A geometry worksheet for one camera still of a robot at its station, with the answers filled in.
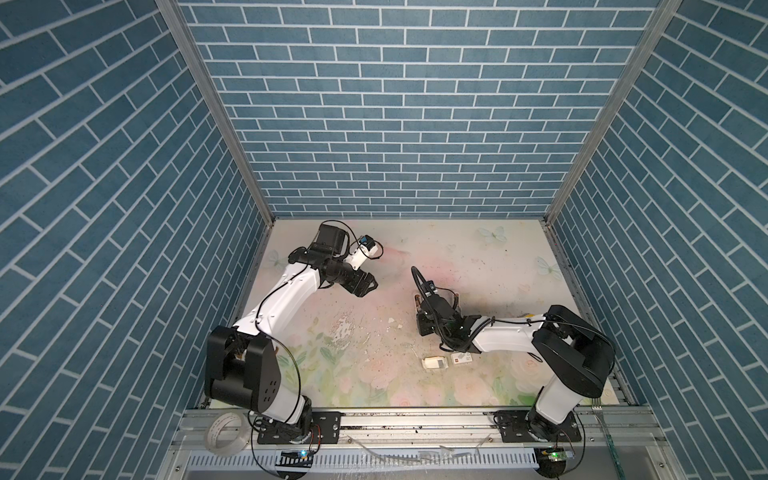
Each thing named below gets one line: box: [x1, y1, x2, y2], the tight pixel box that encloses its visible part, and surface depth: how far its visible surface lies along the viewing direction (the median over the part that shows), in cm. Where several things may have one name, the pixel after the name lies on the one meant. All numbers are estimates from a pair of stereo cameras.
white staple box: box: [451, 352, 473, 364], surface depth 86 cm
